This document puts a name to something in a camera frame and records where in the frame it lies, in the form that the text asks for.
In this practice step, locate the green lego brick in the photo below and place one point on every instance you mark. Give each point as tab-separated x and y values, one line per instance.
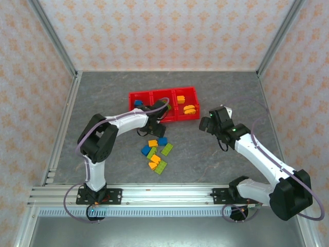
168	107
153	151
161	168
167	149

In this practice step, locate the orange curved lego brick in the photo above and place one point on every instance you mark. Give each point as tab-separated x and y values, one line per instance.
189	109

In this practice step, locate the blue lego brick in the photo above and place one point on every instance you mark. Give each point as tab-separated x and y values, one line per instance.
162	141
138	103
146	150

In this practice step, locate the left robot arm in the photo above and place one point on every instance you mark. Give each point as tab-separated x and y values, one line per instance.
95	175

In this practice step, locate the grey metal tray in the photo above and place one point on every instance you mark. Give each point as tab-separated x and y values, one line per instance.
167	234

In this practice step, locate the aluminium side rail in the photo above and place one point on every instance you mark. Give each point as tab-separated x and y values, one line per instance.
264	92
63	128

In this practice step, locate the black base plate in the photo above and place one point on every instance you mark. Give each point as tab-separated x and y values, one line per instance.
115	195
218	195

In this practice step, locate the aluminium mounting rail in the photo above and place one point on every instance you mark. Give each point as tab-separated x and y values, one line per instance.
167	195

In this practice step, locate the aluminium frame post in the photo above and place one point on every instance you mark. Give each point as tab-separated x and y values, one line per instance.
281	33
51	33

